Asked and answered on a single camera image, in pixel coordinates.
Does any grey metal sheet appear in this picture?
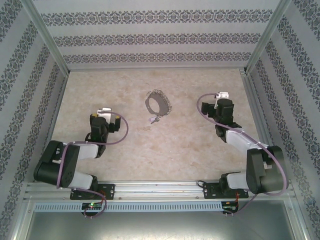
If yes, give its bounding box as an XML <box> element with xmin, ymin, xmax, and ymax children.
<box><xmin>24</xmin><ymin>211</ymin><xmax>305</xmax><ymax>240</ymax></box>

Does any controller board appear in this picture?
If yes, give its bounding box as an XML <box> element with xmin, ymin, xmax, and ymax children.
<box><xmin>81</xmin><ymin>202</ymin><xmax>103</xmax><ymax>210</ymax></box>
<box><xmin>222</xmin><ymin>204</ymin><xmax>240</xmax><ymax>213</ymax></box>

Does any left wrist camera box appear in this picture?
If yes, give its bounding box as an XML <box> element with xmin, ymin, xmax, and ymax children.
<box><xmin>96</xmin><ymin>107</ymin><xmax>114</xmax><ymax>124</ymax></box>

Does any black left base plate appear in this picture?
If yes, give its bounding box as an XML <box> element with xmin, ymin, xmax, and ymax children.
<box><xmin>70</xmin><ymin>183</ymin><xmax>116</xmax><ymax>201</ymax></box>

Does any aluminium frame post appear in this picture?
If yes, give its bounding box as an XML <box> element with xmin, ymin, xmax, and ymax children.
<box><xmin>244</xmin><ymin>0</ymin><xmax>293</xmax><ymax>75</ymax></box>
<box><xmin>19</xmin><ymin>0</ymin><xmax>70</xmax><ymax>74</ymax></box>

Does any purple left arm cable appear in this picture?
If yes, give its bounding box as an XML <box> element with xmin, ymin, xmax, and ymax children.
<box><xmin>56</xmin><ymin>112</ymin><xmax>130</xmax><ymax>221</ymax></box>

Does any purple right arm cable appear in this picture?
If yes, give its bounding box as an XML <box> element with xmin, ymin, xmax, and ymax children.
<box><xmin>196</xmin><ymin>92</ymin><xmax>288</xmax><ymax>218</ymax></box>

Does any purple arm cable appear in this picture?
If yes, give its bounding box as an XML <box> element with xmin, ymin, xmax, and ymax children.
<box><xmin>196</xmin><ymin>92</ymin><xmax>288</xmax><ymax>218</ymax></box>
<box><xmin>56</xmin><ymin>112</ymin><xmax>130</xmax><ymax>221</ymax></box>

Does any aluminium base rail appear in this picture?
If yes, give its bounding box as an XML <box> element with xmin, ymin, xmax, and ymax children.
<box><xmin>24</xmin><ymin>180</ymin><xmax>296</xmax><ymax>201</ymax></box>

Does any left controller board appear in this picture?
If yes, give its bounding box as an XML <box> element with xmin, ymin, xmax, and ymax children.
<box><xmin>81</xmin><ymin>202</ymin><xmax>103</xmax><ymax>210</ymax></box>

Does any right controller board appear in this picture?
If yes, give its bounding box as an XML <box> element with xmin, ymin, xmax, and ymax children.
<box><xmin>222</xmin><ymin>204</ymin><xmax>240</xmax><ymax>213</ymax></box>

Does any large metal keyring with rings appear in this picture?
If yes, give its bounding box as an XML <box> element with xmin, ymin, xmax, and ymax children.
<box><xmin>144</xmin><ymin>89</ymin><xmax>173</xmax><ymax>117</ymax></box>

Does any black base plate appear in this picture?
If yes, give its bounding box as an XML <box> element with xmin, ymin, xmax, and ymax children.
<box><xmin>70</xmin><ymin>183</ymin><xmax>116</xmax><ymax>201</ymax></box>
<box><xmin>203</xmin><ymin>181</ymin><xmax>250</xmax><ymax>200</ymax></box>

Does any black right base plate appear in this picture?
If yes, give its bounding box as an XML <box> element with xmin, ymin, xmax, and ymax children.
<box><xmin>203</xmin><ymin>181</ymin><xmax>250</xmax><ymax>200</ymax></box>

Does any slotted grey cable duct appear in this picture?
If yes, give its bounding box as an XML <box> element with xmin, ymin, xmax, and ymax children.
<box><xmin>33</xmin><ymin>201</ymin><xmax>223</xmax><ymax>213</ymax></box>

